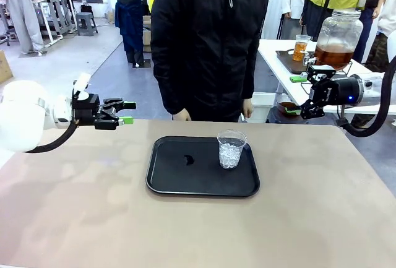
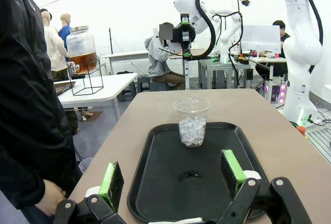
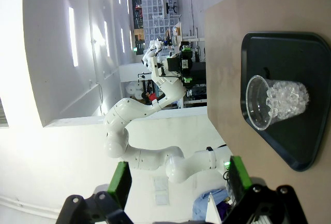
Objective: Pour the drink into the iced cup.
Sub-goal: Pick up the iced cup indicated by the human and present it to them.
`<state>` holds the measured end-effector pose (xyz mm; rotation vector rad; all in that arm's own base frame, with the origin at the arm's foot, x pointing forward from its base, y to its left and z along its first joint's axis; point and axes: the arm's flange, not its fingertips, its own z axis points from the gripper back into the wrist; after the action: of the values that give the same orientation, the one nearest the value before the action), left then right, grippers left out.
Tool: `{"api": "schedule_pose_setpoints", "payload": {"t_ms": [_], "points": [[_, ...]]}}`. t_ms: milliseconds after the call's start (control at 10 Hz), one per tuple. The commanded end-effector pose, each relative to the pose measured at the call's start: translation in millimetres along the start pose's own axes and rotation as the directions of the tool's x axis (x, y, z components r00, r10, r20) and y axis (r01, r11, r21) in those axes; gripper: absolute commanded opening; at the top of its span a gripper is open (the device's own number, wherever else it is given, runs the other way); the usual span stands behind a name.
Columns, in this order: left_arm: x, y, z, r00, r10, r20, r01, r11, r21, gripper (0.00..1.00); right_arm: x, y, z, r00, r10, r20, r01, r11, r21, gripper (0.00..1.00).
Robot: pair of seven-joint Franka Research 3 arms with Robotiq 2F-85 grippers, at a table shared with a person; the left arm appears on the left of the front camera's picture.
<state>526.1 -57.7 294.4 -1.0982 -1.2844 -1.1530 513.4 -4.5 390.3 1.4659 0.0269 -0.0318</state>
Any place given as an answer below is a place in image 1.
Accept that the black plastic tray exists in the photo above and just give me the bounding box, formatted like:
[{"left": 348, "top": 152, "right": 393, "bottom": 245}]
[{"left": 145, "top": 136, "right": 260, "bottom": 199}]

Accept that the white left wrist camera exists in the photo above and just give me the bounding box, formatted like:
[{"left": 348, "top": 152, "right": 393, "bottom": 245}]
[{"left": 72, "top": 72, "right": 92, "bottom": 100}]

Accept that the glass drink dispenser jar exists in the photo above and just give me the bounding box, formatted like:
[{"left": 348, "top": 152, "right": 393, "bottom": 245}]
[{"left": 303, "top": 9, "right": 364, "bottom": 74}]

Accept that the black wire dispenser stand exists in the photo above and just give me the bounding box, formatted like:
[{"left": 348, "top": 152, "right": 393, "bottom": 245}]
[{"left": 301, "top": 60, "right": 354, "bottom": 95}]

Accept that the dark brown tray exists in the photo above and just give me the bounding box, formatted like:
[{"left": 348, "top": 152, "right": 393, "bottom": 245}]
[{"left": 275, "top": 50, "right": 316, "bottom": 76}]

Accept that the grey plastic stool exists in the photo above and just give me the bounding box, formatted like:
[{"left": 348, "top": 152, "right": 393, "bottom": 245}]
[{"left": 75, "top": 12, "right": 99, "bottom": 37}]

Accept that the person's left hand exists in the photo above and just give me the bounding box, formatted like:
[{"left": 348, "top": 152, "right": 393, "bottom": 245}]
[{"left": 242, "top": 98, "right": 254, "bottom": 120}]

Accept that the white side table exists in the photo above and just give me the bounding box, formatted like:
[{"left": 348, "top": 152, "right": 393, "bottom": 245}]
[{"left": 257, "top": 38, "right": 396, "bottom": 116}]

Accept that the dark brown bowl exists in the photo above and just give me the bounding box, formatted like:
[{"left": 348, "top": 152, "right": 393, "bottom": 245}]
[{"left": 277, "top": 94, "right": 303, "bottom": 117}]

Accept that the person in grey trousers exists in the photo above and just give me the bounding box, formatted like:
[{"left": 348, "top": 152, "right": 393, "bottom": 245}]
[{"left": 0, "top": 0, "right": 46, "bottom": 55}]

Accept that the person's right hand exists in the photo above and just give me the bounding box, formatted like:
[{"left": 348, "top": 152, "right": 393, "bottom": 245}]
[{"left": 172, "top": 108, "right": 192, "bottom": 122}]

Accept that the tall clear iced cup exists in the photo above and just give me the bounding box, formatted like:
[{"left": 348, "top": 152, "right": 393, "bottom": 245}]
[{"left": 295, "top": 34, "right": 312, "bottom": 62}]

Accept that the person in black jacket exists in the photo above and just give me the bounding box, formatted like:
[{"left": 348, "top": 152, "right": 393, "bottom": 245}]
[{"left": 150, "top": 0, "right": 269, "bottom": 123}]

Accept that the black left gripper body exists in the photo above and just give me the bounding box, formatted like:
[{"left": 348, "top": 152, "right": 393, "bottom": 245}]
[{"left": 72, "top": 93, "right": 101, "bottom": 126}]

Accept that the white frame desk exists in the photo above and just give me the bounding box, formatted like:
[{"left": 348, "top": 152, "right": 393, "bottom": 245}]
[{"left": 29, "top": 0, "right": 78, "bottom": 46}]

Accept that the mannequin with navy skirt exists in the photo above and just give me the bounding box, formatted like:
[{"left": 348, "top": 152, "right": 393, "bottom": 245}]
[{"left": 108, "top": 0, "right": 146, "bottom": 68}]

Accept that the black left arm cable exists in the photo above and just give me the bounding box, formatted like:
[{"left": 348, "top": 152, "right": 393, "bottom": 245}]
[{"left": 26, "top": 119, "right": 78, "bottom": 153}]

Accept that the person in camouflage trousers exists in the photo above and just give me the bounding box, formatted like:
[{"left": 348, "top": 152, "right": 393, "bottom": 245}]
[{"left": 364, "top": 0, "right": 396, "bottom": 64}]

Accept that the short clear iced cup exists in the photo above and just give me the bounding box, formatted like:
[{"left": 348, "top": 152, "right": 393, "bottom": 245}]
[{"left": 217, "top": 129, "right": 248, "bottom": 170}]

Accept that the large cardboard box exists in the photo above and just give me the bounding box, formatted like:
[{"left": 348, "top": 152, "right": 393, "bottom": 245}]
[{"left": 0, "top": 50, "right": 14, "bottom": 85}]

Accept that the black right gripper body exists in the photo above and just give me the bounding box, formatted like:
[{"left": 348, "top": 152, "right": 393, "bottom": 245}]
[{"left": 311, "top": 76, "right": 362, "bottom": 108}]

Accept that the white plastic bin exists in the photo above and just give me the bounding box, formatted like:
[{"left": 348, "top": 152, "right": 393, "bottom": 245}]
[{"left": 252, "top": 92, "right": 280, "bottom": 123}]

